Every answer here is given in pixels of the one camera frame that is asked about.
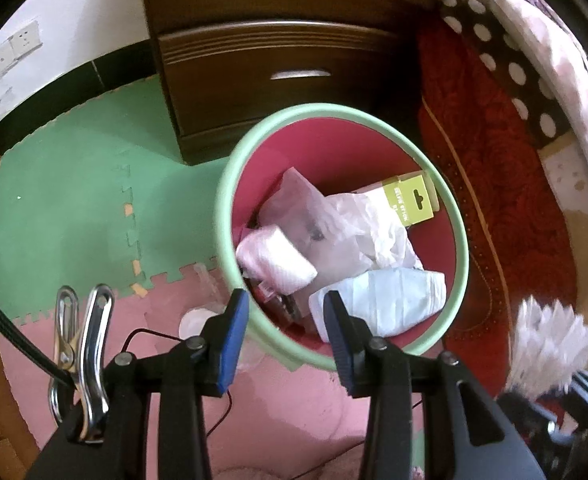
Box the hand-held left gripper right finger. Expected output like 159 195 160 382
322 290 547 480

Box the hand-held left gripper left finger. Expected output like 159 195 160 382
24 287 251 480

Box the blue face mask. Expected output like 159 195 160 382
308 267 447 338

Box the white pad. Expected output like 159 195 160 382
235 225 319 296

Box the white paper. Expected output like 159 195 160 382
504 297 588 393

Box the white printed plastic bag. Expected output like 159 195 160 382
326 190 425 271

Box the pink translucent packet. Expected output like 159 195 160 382
261 167 370 286

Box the green and white cardboard box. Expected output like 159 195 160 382
351 170 441 228

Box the red bin with green rim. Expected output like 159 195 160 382
213 102 470 373

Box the white rolled tissue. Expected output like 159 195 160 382
178 261 235 361

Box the pink foam mat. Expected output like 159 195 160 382
0 265 375 480

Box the silver metal spring clip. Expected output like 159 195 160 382
48 284 116 443

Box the green foam mat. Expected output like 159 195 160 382
0 72 235 326

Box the red bedspread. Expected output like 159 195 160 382
416 15 588 401

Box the dark wooden nightstand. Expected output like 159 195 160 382
138 0 455 166

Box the brown polka dot cloth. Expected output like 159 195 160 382
439 0 575 148

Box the pale pink floral quilt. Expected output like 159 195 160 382
479 0 588 261

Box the thin black wire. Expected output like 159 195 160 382
123 329 235 436

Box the thick black cable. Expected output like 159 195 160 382
0 280 72 391

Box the white wall socket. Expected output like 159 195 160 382
0 42 17 78
8 20 42 58

